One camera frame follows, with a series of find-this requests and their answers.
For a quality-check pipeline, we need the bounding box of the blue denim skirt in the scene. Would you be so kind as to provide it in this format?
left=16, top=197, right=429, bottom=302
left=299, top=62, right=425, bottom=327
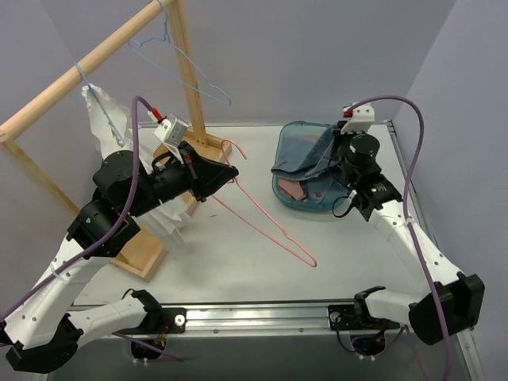
left=271, top=121, right=346, bottom=199

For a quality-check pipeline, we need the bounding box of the pink ruffled skirt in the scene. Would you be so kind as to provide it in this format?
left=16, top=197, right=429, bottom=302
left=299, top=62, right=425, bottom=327
left=277, top=134, right=318, bottom=203

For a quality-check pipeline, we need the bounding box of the white ruffled skirt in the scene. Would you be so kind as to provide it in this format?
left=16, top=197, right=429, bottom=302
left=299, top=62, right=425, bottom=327
left=81, top=84, right=191, bottom=251

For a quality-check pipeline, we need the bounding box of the pink wire hanger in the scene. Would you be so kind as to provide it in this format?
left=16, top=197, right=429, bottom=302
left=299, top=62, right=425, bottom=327
left=206, top=138, right=318, bottom=269

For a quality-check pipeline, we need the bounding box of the blue wire hanger front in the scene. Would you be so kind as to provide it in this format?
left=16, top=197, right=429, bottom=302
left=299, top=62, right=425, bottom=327
left=127, top=1, right=233, bottom=106

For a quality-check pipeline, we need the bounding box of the blue wire hanger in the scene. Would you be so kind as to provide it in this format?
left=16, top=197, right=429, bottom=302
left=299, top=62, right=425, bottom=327
left=75, top=62, right=127, bottom=146
left=127, top=1, right=233, bottom=106

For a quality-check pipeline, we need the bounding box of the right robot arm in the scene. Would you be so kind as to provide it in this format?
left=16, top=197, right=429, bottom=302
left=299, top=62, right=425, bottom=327
left=332, top=131, right=485, bottom=345

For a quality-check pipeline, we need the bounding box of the teal plastic tray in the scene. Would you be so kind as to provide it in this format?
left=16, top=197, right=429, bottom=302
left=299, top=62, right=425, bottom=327
left=271, top=121, right=352, bottom=213

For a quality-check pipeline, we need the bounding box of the wooden clothes rack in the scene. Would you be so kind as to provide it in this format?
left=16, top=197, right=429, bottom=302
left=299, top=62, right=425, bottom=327
left=1, top=1, right=232, bottom=282

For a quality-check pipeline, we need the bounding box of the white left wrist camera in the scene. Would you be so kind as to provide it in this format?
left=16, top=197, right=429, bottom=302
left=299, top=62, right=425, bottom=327
left=148, top=107, right=189, bottom=164

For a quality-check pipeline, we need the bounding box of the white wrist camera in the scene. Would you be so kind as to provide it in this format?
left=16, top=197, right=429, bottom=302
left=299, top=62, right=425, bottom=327
left=148, top=107, right=189, bottom=164
left=341, top=102, right=375, bottom=134

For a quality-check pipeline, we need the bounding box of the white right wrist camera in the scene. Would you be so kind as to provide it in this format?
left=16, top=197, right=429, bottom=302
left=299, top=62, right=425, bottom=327
left=341, top=102, right=375, bottom=134

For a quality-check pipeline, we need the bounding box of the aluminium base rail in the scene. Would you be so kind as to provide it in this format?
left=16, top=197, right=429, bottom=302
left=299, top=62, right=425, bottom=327
left=55, top=303, right=475, bottom=338

